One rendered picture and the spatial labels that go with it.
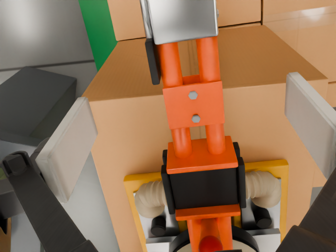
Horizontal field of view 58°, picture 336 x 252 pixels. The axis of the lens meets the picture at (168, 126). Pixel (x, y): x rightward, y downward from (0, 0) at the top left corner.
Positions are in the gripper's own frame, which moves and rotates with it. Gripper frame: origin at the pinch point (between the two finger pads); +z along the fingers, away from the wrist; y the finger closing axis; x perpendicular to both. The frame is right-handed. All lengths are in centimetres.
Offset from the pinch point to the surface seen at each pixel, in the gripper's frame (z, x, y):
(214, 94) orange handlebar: 11.9, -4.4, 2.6
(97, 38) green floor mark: 121, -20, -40
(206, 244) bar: 1.5, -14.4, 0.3
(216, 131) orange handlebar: 12.3, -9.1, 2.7
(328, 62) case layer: 67, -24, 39
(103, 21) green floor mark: 121, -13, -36
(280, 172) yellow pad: 24.2, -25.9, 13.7
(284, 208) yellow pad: 24.1, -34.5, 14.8
